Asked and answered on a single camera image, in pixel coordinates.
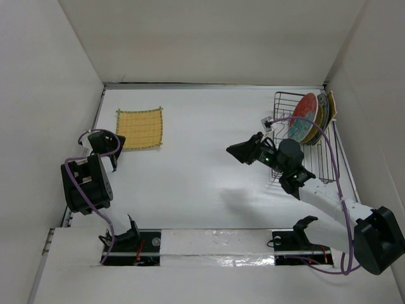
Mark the black wire dish rack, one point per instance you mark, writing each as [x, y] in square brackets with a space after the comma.
[317, 158]

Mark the square bamboo tray plate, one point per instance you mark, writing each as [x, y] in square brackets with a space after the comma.
[142, 129]

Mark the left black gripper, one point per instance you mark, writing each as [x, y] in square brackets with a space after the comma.
[111, 139]

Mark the curved bamboo scoop plate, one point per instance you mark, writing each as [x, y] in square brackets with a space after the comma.
[332, 106]

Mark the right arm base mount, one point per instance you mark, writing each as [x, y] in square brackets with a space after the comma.
[292, 247]

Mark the red teal floral plate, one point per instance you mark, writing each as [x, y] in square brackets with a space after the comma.
[307, 110]

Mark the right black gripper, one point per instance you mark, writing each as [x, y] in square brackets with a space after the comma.
[247, 150]

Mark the blue white floral plate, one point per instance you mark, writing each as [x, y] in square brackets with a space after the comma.
[322, 100]

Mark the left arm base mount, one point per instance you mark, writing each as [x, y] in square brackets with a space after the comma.
[135, 247]

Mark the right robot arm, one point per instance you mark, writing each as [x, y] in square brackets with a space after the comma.
[370, 236]

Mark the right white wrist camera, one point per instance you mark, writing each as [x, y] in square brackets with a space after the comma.
[268, 124]

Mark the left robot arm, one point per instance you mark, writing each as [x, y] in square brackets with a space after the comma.
[87, 189]

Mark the round bamboo plate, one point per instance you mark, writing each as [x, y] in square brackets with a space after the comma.
[314, 130]

